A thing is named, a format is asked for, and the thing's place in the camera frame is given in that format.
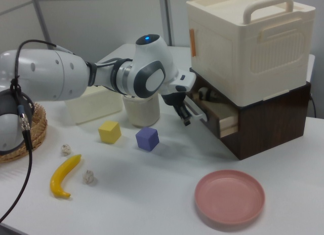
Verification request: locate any white plastic storage box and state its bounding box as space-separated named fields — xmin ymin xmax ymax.
xmin=65 ymin=86 xmax=123 ymax=125

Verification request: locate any pink plate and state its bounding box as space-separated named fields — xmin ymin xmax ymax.
xmin=194 ymin=169 xmax=266 ymax=225

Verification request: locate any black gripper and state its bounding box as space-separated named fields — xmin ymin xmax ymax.
xmin=161 ymin=91 xmax=193 ymax=127

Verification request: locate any small white black object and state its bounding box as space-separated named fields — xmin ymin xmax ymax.
xmin=198 ymin=88 xmax=219 ymax=102

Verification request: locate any crumpled paper ball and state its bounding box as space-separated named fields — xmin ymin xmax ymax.
xmin=60 ymin=143 xmax=72 ymax=156
xmin=82 ymin=169 xmax=98 ymax=185

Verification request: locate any woven wicker basket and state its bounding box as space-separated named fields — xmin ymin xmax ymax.
xmin=0 ymin=102 xmax=49 ymax=163

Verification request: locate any brown drawer with white handle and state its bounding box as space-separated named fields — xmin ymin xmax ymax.
xmin=184 ymin=87 xmax=240 ymax=139

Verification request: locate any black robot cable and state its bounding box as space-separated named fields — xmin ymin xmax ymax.
xmin=0 ymin=39 xmax=76 ymax=223

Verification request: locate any white lidded trash bin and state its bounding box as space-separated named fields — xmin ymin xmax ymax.
xmin=123 ymin=94 xmax=160 ymax=128

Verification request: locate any cream plastic cabinet with handle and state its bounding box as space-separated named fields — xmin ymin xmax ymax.
xmin=186 ymin=0 xmax=316 ymax=107

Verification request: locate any yellow toy banana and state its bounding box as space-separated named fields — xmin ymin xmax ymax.
xmin=49 ymin=153 xmax=83 ymax=199

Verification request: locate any yellow cube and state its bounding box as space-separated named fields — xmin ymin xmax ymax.
xmin=98 ymin=120 xmax=122 ymax=145

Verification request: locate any purple cube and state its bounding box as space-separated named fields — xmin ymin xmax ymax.
xmin=135 ymin=127 xmax=160 ymax=152

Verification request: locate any dark brown drawer cabinet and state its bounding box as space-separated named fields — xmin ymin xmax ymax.
xmin=189 ymin=67 xmax=311 ymax=161

